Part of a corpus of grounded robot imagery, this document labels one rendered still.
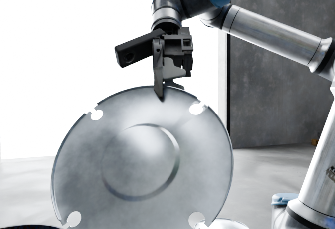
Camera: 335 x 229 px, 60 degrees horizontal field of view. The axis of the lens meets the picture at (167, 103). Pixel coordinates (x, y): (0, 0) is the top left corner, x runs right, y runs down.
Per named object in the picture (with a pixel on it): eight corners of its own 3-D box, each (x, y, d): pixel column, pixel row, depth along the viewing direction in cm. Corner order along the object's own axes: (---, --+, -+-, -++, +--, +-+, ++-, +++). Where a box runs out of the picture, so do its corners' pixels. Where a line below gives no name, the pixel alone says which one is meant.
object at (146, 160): (24, 163, 50) (21, 161, 49) (150, 63, 57) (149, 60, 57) (121, 320, 35) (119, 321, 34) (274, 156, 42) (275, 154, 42)
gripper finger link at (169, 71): (188, 84, 49) (185, 53, 56) (153, 84, 49) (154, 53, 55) (187, 97, 51) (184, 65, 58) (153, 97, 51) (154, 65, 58)
